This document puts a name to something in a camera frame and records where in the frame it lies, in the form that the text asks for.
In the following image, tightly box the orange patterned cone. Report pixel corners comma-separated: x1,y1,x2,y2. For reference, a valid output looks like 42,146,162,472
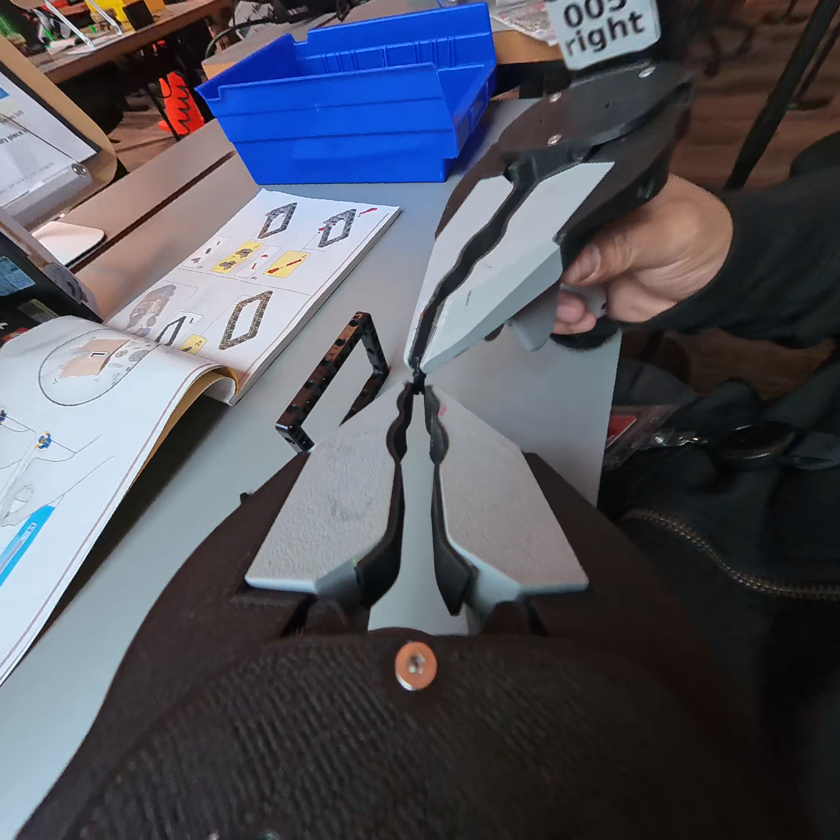
156,71,214,141

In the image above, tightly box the badge reel clip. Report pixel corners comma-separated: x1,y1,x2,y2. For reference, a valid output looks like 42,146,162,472
648,419,840,471

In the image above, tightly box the person's right hand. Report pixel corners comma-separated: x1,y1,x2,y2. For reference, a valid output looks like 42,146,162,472
550,172,737,337

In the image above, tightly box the open instruction booklet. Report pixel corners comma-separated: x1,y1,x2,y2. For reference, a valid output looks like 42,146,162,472
0,185,403,685

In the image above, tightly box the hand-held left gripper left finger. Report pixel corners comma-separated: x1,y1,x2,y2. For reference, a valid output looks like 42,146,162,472
245,381,414,616

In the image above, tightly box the black lego frame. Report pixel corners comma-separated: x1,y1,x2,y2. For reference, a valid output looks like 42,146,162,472
274,310,392,455

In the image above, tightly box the white stand base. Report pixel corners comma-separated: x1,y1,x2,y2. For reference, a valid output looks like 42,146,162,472
31,218,107,268

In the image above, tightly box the person's right forearm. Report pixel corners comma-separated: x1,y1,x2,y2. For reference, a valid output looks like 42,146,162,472
617,131,840,350

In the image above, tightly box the blue plastic bin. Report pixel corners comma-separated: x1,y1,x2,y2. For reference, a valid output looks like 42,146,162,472
194,2,499,187

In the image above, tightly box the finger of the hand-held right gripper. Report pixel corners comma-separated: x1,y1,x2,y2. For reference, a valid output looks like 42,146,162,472
406,176,515,364
419,159,616,373

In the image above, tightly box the black lego set box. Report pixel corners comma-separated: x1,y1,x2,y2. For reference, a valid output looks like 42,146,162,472
0,209,104,350

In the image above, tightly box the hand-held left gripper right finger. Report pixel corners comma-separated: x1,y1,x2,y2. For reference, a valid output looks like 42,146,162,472
425,386,589,616

